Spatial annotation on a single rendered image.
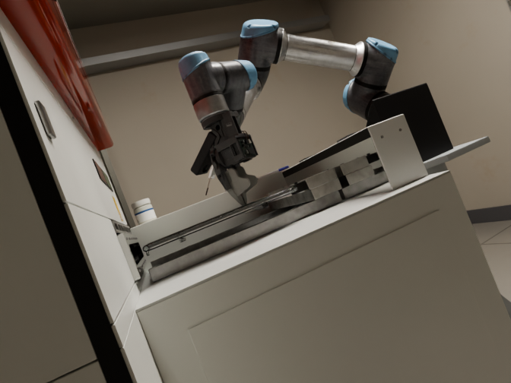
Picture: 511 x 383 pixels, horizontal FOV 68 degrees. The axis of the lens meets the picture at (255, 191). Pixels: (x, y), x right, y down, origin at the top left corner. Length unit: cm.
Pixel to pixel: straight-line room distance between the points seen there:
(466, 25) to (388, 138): 267
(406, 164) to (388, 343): 35
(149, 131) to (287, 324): 275
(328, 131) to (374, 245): 324
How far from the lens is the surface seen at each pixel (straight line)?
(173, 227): 122
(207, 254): 89
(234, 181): 86
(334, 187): 95
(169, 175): 320
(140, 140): 324
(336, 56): 137
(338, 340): 70
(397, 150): 84
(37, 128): 44
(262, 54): 131
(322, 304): 68
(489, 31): 337
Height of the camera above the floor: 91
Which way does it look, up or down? 1 degrees up
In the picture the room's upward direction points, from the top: 22 degrees counter-clockwise
